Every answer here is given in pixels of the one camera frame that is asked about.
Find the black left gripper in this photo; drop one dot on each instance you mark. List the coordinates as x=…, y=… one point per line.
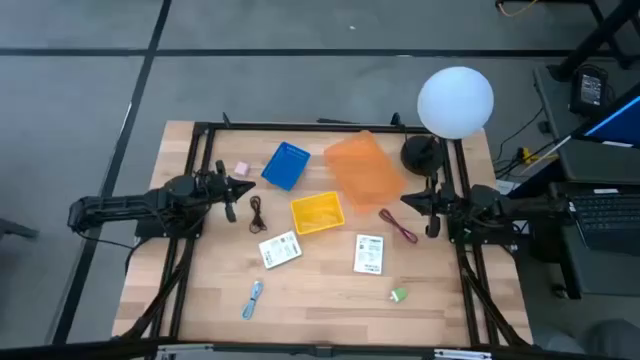
x=215, y=190

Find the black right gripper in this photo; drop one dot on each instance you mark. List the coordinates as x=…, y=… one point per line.
x=447, y=205

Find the white box with green side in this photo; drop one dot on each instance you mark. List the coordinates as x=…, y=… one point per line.
x=280, y=249

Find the white product box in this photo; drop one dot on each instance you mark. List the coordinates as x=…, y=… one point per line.
x=368, y=254

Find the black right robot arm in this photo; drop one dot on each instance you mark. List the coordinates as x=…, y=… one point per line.
x=500, y=205

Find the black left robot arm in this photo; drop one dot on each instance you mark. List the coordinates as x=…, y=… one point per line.
x=125, y=205

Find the blue plastic bin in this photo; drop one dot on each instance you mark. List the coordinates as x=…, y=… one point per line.
x=285, y=166

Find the orange plastic bin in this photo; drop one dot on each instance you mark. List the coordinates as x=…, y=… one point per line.
x=362, y=170

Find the yellow plastic bin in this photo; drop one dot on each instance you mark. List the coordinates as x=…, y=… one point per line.
x=317, y=212

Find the black lamp base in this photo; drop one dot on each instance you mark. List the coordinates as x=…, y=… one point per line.
x=420, y=155

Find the white globe lamp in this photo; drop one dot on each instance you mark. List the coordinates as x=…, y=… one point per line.
x=455, y=102

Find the yellow plug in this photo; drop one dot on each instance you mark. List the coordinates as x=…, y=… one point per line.
x=525, y=155

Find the white rod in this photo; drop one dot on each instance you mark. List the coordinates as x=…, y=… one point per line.
x=550, y=151

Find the dark side desk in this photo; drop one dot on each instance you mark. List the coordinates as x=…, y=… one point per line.
x=590, y=160

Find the black laptop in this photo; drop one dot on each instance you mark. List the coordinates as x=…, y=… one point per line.
x=605, y=215

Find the black power adapter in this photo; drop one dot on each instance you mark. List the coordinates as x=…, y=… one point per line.
x=590, y=90

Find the computer monitor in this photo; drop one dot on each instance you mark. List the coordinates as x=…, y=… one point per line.
x=625, y=125

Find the grey stand foot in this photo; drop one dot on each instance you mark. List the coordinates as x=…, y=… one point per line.
x=15, y=229

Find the black stand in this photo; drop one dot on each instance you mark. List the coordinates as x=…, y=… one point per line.
x=600, y=35

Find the black aluminium table frame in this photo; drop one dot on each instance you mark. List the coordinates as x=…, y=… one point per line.
x=310, y=126

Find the black frame crossbar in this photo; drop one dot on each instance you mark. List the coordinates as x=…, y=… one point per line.
x=100, y=351

